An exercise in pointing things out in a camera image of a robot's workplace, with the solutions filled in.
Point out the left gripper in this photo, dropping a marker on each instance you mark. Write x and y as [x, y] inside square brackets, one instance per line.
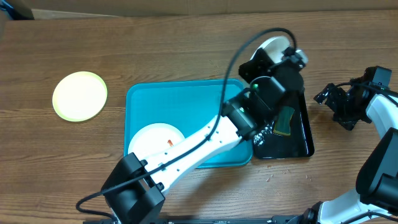
[257, 64]

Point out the green yellow sponge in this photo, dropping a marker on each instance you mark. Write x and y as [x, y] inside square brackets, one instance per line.
[282, 124]

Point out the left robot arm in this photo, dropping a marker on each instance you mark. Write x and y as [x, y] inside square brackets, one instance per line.
[135, 190]

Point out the white plate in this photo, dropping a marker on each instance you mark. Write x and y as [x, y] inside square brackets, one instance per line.
[154, 138]
[274, 47]

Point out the black water tray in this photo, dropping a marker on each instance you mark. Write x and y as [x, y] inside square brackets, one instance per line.
[267, 145]

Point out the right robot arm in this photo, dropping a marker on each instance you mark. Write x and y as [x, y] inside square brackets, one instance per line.
[375, 193]

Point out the light green plate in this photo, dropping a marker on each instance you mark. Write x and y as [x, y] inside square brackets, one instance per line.
[79, 96]

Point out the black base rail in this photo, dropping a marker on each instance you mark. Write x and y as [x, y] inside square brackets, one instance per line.
[278, 219]

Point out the dark object top left corner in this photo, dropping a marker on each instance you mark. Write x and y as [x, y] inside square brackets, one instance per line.
[17, 10]

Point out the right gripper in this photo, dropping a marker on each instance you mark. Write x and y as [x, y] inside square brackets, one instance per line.
[340, 96]

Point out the teal plastic tray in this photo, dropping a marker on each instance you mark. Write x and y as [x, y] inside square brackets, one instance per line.
[186, 105]

